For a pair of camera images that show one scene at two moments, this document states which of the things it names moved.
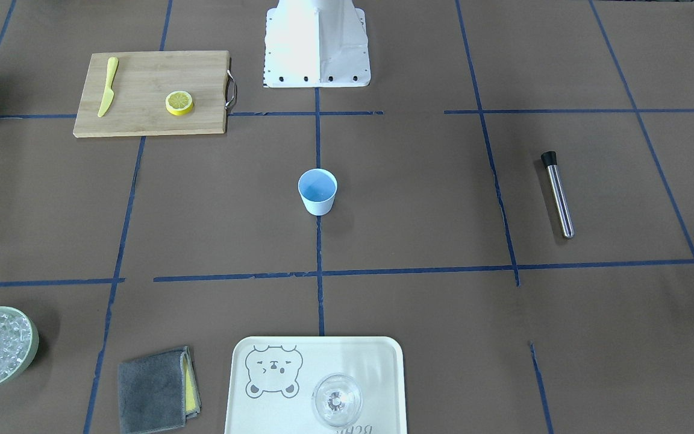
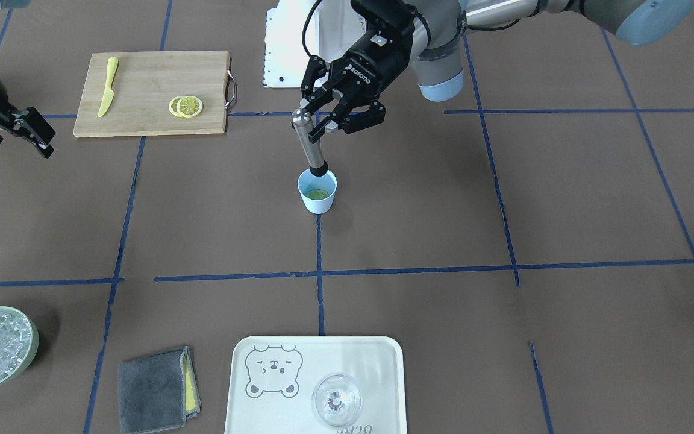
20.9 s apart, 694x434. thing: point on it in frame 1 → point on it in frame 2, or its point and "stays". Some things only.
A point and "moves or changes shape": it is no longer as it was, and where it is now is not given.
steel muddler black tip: (549, 159) → (319, 170)
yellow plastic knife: (112, 64) stays
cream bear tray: (272, 381) stays
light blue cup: (318, 188) stays
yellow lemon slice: (179, 102) moves or changes shape
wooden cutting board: (137, 105) stays
